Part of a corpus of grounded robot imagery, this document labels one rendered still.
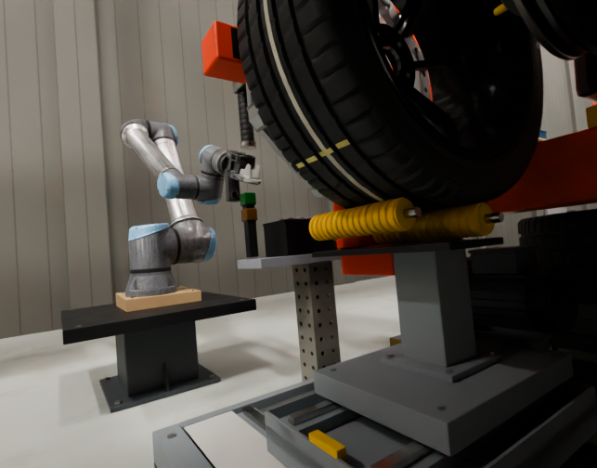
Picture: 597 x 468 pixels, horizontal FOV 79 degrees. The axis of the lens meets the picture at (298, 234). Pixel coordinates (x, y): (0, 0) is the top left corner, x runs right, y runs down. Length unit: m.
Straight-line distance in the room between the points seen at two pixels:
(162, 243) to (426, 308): 1.04
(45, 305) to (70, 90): 1.76
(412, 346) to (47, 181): 3.22
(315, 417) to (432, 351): 0.24
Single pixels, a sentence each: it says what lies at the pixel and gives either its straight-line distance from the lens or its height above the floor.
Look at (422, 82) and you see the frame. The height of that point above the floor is 0.89.
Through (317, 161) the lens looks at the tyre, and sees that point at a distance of 0.63.
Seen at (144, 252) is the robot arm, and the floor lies 0.51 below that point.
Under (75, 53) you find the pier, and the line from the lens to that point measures 3.87.
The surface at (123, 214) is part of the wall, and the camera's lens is 3.56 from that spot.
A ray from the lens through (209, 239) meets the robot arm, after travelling 1.56.
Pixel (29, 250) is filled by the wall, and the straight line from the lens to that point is 3.51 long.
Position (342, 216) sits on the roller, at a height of 0.52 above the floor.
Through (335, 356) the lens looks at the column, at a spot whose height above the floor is 0.10.
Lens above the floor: 0.47
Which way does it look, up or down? 3 degrees up
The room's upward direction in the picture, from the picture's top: 5 degrees counter-clockwise
